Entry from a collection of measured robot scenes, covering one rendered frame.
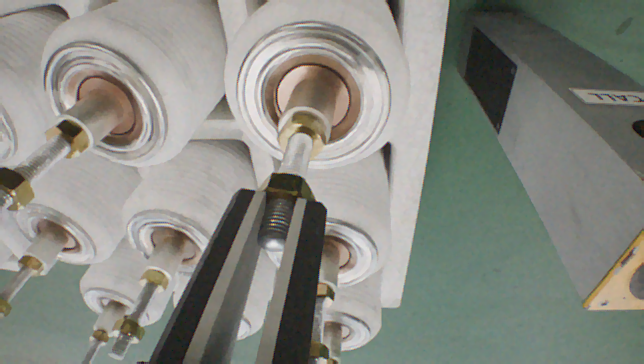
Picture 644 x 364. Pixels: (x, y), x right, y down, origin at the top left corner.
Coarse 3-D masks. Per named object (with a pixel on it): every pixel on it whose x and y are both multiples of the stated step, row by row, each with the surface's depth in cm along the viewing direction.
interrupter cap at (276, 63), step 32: (288, 32) 14; (320, 32) 14; (352, 32) 14; (256, 64) 15; (288, 64) 15; (320, 64) 15; (352, 64) 15; (256, 96) 16; (288, 96) 16; (352, 96) 16; (384, 96) 15; (256, 128) 17; (352, 128) 17; (320, 160) 18
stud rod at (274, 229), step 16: (288, 144) 12; (304, 144) 12; (288, 160) 12; (304, 160) 12; (304, 176) 11; (272, 208) 10; (288, 208) 10; (272, 224) 9; (288, 224) 9; (272, 240) 9
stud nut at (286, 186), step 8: (272, 176) 10; (280, 176) 10; (288, 176) 10; (296, 176) 10; (264, 184) 10; (272, 184) 10; (280, 184) 10; (288, 184) 10; (296, 184) 10; (304, 184) 10; (272, 192) 10; (280, 192) 10; (288, 192) 10; (296, 192) 10; (304, 192) 10; (312, 192) 11; (288, 200) 10; (296, 200) 10
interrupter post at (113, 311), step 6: (108, 306) 33; (114, 306) 33; (120, 306) 33; (102, 312) 32; (108, 312) 32; (114, 312) 32; (120, 312) 33; (102, 318) 32; (108, 318) 32; (114, 318) 32; (120, 318) 33; (96, 324) 31; (102, 324) 31; (108, 324) 31; (108, 330) 31
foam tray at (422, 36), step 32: (0, 0) 21; (32, 0) 21; (64, 0) 21; (96, 0) 21; (224, 0) 20; (256, 0) 22; (416, 0) 19; (448, 0) 19; (224, 32) 21; (416, 32) 20; (416, 64) 21; (224, 96) 29; (416, 96) 23; (224, 128) 26; (416, 128) 24; (256, 160) 28; (416, 160) 26; (416, 192) 28; (384, 288) 38
